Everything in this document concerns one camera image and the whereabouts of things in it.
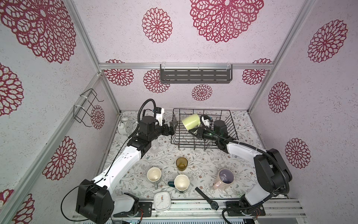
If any black wire wall holder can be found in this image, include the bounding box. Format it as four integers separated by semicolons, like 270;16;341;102
73;88;104;128

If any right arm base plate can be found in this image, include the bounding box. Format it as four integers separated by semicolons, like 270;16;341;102
225;200;266;217

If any black wire dish rack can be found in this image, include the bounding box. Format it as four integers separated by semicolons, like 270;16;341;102
171;108;238;150

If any light green mug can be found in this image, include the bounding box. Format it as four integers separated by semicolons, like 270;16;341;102
182;114;201;131

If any grey wall shelf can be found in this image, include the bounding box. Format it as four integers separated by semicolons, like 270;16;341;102
159;64;233;84

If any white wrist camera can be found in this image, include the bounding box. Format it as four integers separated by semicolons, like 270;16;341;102
201;118;211;128
155;107;165;126

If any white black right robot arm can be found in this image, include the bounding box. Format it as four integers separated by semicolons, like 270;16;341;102
182;114;292;210

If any pink lilac mug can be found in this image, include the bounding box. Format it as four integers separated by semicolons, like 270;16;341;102
212;169;235;190

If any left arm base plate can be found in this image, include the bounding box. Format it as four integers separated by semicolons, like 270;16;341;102
120;202;153;217

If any grey cream mug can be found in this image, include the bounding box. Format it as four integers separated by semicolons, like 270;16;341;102
147;167;162;189

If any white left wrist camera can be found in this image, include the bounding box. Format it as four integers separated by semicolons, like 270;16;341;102
155;107;165;126

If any black wristwatch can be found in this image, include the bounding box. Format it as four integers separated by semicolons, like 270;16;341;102
195;187;219;211

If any white square clock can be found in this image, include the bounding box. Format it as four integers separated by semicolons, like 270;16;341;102
153;191;171;212

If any white twin-bell alarm clock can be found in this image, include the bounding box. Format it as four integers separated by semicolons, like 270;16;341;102
117;117;133;136

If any amber glass cup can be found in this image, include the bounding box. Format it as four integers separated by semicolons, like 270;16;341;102
176;157;188;171

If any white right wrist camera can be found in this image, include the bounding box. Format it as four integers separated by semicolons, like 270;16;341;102
201;118;211;128

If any dark green cream mug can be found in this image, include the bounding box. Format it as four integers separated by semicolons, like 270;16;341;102
167;175;190;193

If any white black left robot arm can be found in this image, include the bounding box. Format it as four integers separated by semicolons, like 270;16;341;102
74;99;178;224

